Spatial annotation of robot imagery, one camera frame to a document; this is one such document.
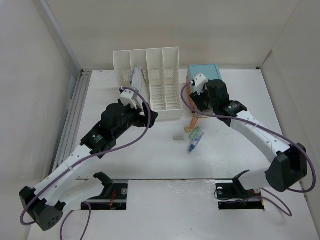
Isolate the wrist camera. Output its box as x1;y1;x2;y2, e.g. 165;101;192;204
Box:
191;73;208;95
118;86;139;109

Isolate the green highlighter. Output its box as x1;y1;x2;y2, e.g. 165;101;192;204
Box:
189;126;201;140

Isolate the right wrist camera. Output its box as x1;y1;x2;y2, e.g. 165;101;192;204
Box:
191;73;208;95

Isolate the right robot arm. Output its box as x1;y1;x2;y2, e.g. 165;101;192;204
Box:
189;74;308;197

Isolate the clear blue glue bottle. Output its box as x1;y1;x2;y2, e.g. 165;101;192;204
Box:
187;130;204;153

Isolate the grey eraser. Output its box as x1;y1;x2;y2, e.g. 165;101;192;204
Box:
173;135;185;140

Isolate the teal orange drawer box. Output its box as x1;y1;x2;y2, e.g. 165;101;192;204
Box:
186;63;226;119

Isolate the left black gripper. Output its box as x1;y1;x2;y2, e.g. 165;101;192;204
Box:
113;101;157;139

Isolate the orange highlighter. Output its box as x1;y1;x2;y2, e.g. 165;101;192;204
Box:
189;116;198;130

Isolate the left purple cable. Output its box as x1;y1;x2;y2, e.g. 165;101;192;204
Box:
19;86;155;240

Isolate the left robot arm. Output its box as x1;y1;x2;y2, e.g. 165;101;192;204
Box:
19;102;159;231

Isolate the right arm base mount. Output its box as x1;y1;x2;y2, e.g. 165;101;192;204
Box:
214;170;265;210

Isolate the aluminium frame rail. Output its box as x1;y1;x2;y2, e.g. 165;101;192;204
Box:
34;0;92;174

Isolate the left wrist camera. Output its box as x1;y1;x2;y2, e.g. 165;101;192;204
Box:
118;86;139;109

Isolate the white file organizer rack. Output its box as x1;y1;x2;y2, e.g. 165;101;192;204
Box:
113;47;183;121

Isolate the white spiral manual booklet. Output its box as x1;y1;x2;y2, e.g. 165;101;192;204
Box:
128;66;150;103

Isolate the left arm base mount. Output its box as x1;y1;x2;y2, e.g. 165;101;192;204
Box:
87;172;129;211

